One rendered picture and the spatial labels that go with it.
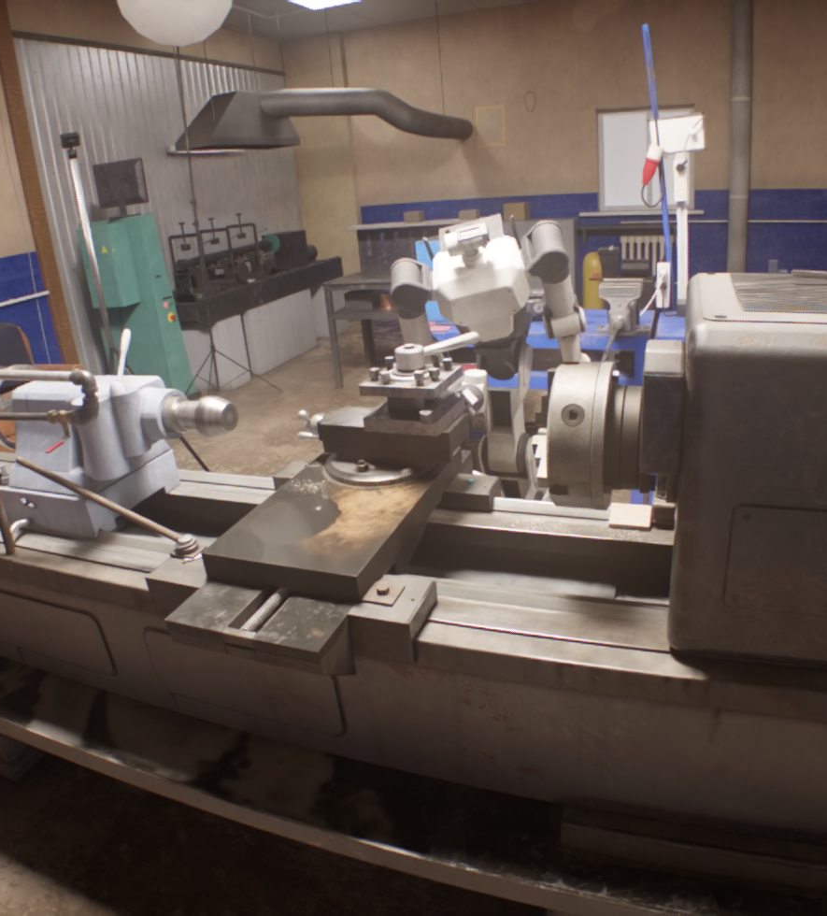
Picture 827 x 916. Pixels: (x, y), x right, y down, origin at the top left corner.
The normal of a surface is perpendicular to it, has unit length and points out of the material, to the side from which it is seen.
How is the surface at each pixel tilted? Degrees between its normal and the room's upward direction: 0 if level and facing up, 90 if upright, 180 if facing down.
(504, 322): 122
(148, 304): 90
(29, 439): 70
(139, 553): 0
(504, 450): 85
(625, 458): 92
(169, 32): 145
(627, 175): 90
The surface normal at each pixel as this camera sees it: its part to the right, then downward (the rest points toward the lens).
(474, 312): 0.04, 0.80
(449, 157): -0.33, 0.37
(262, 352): 0.94, 0.06
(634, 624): -0.07, -0.92
